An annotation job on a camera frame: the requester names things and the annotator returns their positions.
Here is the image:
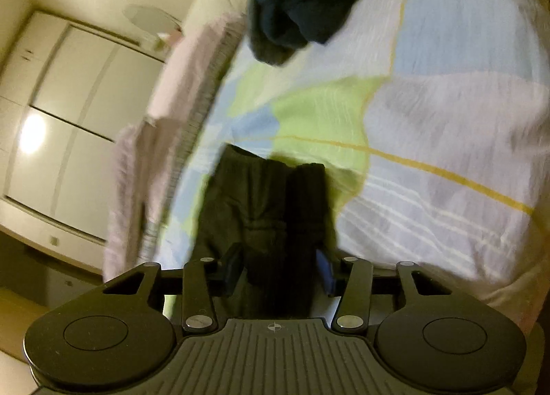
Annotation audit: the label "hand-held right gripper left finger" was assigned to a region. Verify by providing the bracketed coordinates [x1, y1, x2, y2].
[103, 246, 243, 332]

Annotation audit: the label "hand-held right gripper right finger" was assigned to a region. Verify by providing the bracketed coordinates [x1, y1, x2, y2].
[317, 249, 452, 331]

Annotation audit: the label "dark navy garment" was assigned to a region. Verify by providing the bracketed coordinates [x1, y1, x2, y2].
[247, 0, 411, 66]

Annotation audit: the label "cream wardrobe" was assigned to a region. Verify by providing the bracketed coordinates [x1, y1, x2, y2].
[0, 11, 168, 245]

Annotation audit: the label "oval mirror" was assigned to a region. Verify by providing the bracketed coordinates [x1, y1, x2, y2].
[122, 4, 183, 33]

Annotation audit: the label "black pants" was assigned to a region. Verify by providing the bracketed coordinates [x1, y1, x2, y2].
[195, 144, 340, 318]

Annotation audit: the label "checkered bed sheet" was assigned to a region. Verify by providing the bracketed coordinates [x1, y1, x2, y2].
[142, 0, 550, 327]

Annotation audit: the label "mauve velvet pillow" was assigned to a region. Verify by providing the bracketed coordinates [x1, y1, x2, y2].
[103, 118, 190, 284]

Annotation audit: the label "pink pillow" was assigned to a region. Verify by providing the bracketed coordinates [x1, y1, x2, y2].
[146, 13, 245, 125]

